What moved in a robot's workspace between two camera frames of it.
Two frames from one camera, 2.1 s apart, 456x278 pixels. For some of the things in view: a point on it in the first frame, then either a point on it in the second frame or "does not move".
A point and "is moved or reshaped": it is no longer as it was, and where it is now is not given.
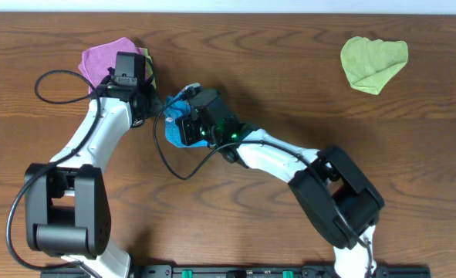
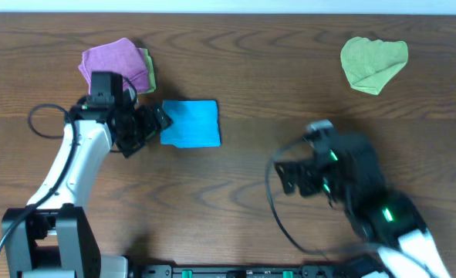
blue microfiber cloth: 178,107 is moved or reshaped
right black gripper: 185,125 -> 309,173
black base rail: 243,270 does not move
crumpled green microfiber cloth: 371,65 does not move
